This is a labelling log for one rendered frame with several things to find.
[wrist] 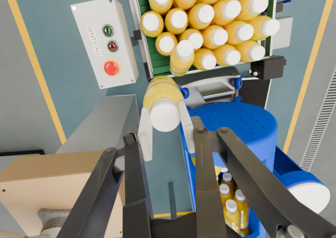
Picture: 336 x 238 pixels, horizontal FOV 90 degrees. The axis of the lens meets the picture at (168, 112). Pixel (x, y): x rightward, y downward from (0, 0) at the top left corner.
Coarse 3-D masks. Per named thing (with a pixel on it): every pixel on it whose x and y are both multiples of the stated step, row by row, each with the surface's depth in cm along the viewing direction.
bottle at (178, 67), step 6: (174, 48) 42; (174, 54) 42; (192, 54) 42; (174, 60) 43; (180, 60) 42; (186, 60) 42; (192, 60) 44; (174, 66) 46; (180, 66) 44; (186, 66) 45; (174, 72) 52; (180, 72) 50; (186, 72) 56
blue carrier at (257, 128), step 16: (192, 112) 61; (208, 112) 58; (224, 112) 56; (240, 112) 55; (256, 112) 53; (208, 128) 49; (240, 128) 46; (256, 128) 45; (272, 128) 44; (256, 144) 40; (272, 144) 44; (272, 160) 47; (192, 176) 70; (192, 192) 62; (256, 224) 78
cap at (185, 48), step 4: (184, 40) 39; (180, 44) 39; (184, 44) 39; (188, 44) 39; (180, 48) 39; (184, 48) 39; (188, 48) 39; (192, 48) 39; (180, 52) 39; (184, 52) 39; (188, 52) 39; (180, 56) 40; (184, 56) 40; (188, 56) 40
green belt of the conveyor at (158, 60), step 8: (144, 0) 55; (144, 8) 56; (152, 40) 60; (152, 48) 61; (152, 56) 62; (160, 56) 62; (168, 56) 62; (152, 64) 63; (160, 64) 63; (168, 64) 64; (240, 64) 67; (160, 72) 65; (168, 72) 65
